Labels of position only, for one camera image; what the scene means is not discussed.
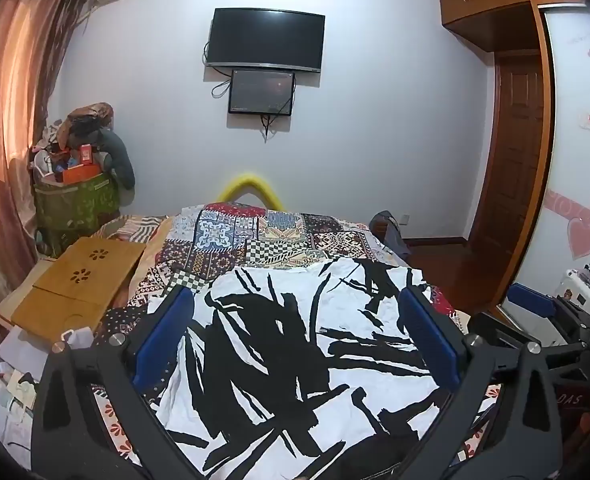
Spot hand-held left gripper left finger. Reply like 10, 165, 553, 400
30, 286, 211, 480

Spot dark clothes pile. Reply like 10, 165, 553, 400
369, 210, 412, 257

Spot black and white printed shirt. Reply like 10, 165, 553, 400
147, 255, 456, 480

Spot brown wooden door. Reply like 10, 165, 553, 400
466, 49, 546, 262

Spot small black wall monitor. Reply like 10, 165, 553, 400
228, 67, 296, 116

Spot green patterned storage bag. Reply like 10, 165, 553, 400
32, 170, 122, 257

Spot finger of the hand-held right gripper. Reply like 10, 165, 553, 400
467, 311, 532, 350
505, 282, 590, 348

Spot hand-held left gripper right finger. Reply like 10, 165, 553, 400
397, 285, 564, 480

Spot white sliding wardrobe door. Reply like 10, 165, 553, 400
496, 2, 590, 313

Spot yellow foam tube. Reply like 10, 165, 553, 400
216, 172, 284, 210

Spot pink brown curtain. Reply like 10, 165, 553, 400
0, 0, 97, 343

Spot black wall television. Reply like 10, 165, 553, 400
205, 7, 326, 74

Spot white appliance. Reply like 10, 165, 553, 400
555, 265, 590, 308

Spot pile of papers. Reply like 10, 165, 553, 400
0, 357, 43, 463

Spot brown cloth bundle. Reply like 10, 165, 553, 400
56, 102, 114, 149

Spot patchwork patterned blanket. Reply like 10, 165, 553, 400
90, 201, 506, 472

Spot orange box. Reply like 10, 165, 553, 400
54, 161, 102, 185

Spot pink heart stickers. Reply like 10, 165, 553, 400
546, 189, 590, 260

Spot wooden folding lap table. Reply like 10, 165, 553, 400
11, 236, 148, 346

